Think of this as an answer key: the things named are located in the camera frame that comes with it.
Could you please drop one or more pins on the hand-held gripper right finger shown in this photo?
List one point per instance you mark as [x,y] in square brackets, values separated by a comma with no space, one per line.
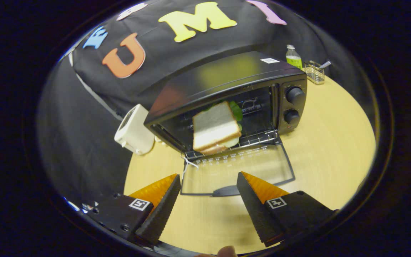
[253,210]

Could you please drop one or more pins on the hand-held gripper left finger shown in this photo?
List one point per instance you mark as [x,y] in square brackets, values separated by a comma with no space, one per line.
[162,210]

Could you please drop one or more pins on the toast sandwich with lettuce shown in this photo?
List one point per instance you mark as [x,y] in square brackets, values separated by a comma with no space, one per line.
[212,125]

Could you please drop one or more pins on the black toaster oven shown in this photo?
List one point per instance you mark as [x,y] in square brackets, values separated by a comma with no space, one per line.
[227,71]

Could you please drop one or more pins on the white pop-up toaster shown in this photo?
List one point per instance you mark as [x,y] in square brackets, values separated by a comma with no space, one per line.
[134,132]

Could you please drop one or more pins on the white zip tie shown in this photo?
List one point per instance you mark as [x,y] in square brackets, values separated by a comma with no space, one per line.
[191,163]

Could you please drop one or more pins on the green drink bottle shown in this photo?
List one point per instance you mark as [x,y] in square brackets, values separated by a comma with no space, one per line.
[294,61]

